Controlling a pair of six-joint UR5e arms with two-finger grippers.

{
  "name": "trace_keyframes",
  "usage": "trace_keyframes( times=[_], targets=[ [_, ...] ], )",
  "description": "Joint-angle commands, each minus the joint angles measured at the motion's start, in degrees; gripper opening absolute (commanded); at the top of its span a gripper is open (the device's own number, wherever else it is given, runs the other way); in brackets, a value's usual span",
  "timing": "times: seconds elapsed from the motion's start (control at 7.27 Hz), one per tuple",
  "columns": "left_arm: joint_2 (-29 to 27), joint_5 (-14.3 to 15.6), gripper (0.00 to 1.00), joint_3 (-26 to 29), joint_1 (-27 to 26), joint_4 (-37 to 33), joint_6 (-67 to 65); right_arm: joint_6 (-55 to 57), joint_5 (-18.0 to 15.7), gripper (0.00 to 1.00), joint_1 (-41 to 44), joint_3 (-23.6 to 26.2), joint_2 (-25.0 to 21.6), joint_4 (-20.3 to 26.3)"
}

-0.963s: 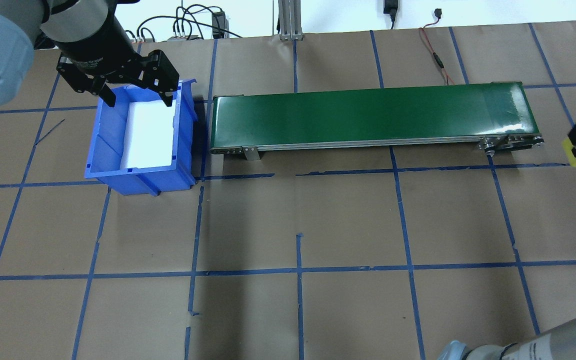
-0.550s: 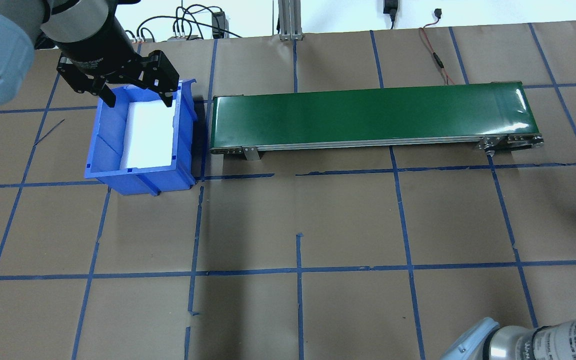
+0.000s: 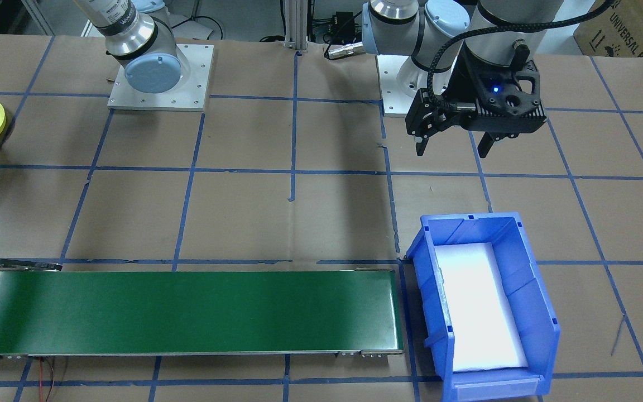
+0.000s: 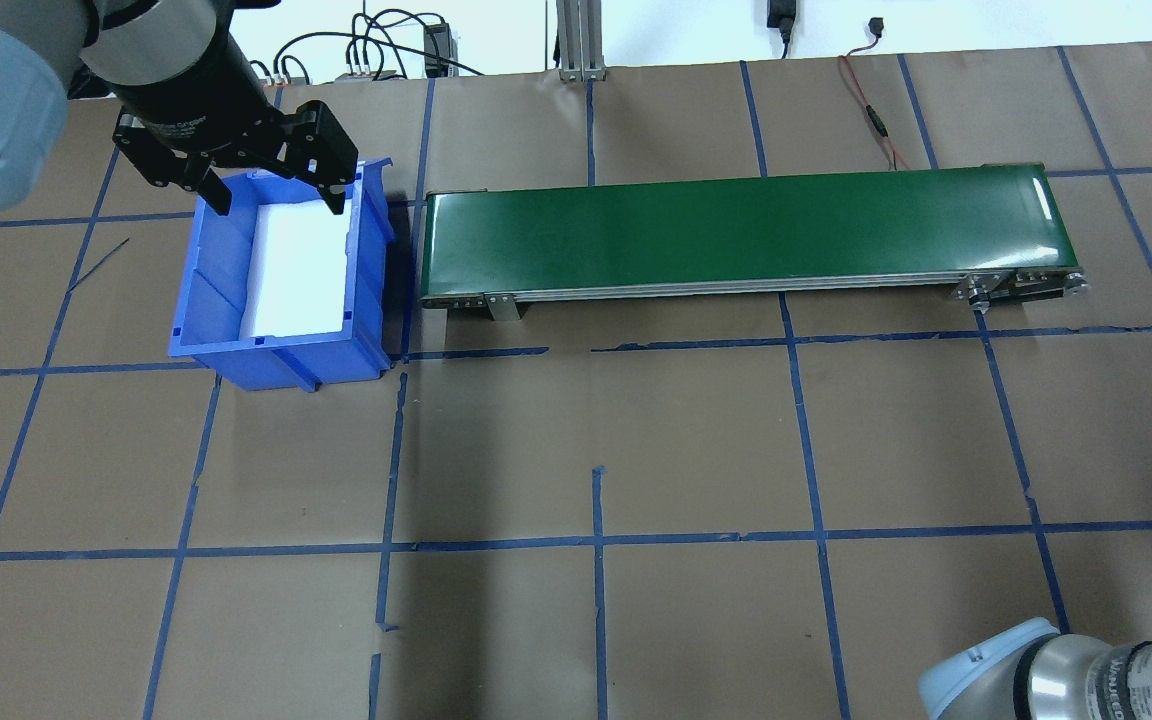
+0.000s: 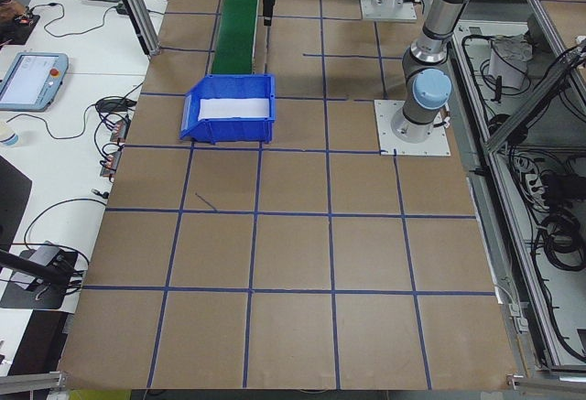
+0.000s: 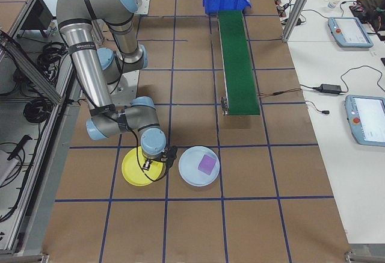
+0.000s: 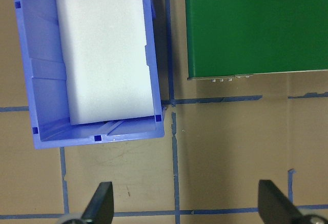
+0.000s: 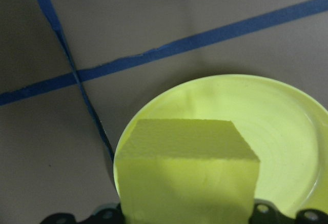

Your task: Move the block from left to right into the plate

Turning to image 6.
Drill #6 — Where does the purple cube block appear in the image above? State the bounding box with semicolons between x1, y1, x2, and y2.
197;153;218;175

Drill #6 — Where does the yellow plastic plate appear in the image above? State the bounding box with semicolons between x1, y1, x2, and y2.
121;147;166;187

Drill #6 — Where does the light blue plastic plate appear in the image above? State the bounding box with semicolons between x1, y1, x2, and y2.
178;145;221;188

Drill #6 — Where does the green conveyor belt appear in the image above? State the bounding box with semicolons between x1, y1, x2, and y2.
217;9;262;118

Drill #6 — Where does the black handheld tool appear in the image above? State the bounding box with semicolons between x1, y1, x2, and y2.
7;135;32;160

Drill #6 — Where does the white bag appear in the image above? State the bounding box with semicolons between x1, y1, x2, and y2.
0;150;19;185

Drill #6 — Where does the aluminium profile bar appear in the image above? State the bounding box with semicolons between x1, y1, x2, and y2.
0;252;51;263
344;250;385;263

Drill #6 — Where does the white side table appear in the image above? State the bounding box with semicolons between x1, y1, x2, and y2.
266;0;385;246

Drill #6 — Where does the light blue teach pendant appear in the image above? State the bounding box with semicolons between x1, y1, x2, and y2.
327;16;375;49
344;94;385;148

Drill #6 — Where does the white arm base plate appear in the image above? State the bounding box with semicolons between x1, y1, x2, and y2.
134;0;151;16
106;67;141;107

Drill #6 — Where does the black cable coil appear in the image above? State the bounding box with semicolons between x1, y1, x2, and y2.
23;97;52;124

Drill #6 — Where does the red conveyor wire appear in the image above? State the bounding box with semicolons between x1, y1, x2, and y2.
257;88;303;97

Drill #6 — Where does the V-shaped metal bar frame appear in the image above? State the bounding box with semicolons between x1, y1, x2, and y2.
0;0;102;256

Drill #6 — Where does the black cable bundle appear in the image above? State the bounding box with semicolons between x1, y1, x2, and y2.
37;42;75;79

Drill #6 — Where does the black adapter cable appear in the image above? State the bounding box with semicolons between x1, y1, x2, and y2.
300;66;385;95

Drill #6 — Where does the black cable with plug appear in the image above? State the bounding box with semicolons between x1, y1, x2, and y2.
305;100;331;115

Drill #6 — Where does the black box in frame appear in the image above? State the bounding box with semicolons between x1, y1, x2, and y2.
20;0;54;32

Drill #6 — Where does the aluminium profile post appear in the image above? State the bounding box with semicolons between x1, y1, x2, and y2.
281;0;320;43

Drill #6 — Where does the black electronics box with wires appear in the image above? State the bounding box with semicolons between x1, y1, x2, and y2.
348;0;385;34

